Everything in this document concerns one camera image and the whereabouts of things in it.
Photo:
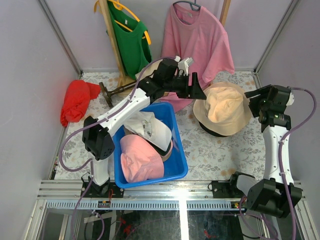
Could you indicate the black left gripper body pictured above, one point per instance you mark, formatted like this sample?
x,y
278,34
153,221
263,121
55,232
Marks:
x,y
188,85

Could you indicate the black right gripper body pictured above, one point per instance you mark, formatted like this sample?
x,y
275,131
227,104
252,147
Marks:
x,y
258,103

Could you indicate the black bucket hat beige brim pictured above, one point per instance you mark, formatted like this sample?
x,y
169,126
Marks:
x,y
211,132

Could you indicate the white baseball cap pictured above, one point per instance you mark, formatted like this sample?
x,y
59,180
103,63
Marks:
x,y
147,126

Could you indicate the beige mannequin head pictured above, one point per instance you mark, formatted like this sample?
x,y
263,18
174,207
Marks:
x,y
146,73

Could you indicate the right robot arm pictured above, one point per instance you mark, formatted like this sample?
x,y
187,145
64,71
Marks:
x,y
275,194

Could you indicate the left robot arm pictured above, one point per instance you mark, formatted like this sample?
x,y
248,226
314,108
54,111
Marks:
x,y
171,75

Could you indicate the pink t-shirt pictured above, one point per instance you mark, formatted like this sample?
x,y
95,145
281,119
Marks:
x,y
198,35

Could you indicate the wooden clothes rack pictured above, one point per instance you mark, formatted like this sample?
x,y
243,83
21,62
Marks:
x,y
125,82

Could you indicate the green tank top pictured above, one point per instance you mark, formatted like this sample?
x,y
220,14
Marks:
x,y
134,51

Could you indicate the pink baseball cap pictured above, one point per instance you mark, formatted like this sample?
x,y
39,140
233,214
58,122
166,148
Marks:
x,y
166,154

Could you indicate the grey clothes hanger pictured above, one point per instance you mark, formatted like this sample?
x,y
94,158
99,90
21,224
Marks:
x,y
187,6

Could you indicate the yellow clothes hanger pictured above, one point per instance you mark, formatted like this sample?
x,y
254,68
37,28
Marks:
x,y
123,16

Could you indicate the red cloth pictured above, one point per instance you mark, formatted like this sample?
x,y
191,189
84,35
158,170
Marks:
x,y
76,101

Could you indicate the aluminium frame rail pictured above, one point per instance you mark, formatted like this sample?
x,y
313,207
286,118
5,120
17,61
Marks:
x,y
170,195

